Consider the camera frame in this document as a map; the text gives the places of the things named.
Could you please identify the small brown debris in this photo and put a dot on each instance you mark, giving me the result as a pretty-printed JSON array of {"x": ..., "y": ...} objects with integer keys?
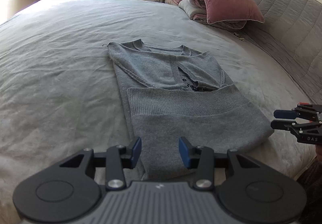
[{"x": 239, "y": 37}]

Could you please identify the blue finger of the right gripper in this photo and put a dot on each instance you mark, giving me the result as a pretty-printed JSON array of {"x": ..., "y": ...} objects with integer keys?
[
  {"x": 285, "y": 114},
  {"x": 282, "y": 124}
]

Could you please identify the folded grey pink quilt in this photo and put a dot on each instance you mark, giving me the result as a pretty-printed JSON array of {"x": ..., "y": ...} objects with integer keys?
[{"x": 196, "y": 11}]

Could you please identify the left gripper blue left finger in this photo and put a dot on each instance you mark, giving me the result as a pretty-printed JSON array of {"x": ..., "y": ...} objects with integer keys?
[{"x": 130, "y": 154}]

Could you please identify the grey knit sweater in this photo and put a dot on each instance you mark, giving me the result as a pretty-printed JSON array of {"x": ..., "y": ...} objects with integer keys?
[{"x": 173, "y": 92}]

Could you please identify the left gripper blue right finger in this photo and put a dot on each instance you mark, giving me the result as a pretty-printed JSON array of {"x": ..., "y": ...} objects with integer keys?
[{"x": 190, "y": 155}]

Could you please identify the grey quilted headboard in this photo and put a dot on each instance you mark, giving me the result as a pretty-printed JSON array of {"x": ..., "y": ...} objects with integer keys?
[{"x": 291, "y": 35}]

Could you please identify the grey bed sheet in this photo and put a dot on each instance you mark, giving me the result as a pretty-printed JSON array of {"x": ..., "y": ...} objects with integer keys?
[{"x": 59, "y": 91}]

